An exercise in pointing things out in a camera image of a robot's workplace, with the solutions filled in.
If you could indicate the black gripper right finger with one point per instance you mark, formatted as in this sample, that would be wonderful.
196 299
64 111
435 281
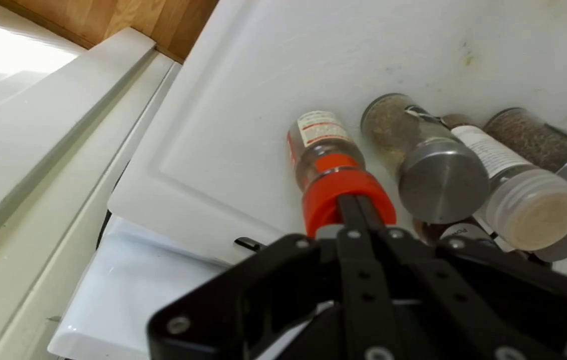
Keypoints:
469 306

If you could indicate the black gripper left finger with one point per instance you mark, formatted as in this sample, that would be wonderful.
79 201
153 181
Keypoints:
356 292

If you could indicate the red lid spice container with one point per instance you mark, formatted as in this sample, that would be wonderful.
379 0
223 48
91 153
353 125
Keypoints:
334 170

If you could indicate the steel lid pepper jar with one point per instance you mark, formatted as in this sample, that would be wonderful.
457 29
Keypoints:
435 172

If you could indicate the white label spice jar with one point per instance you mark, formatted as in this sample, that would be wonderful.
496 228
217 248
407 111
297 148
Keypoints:
529 206

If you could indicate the white panel door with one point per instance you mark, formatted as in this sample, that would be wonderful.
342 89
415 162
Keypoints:
2 61

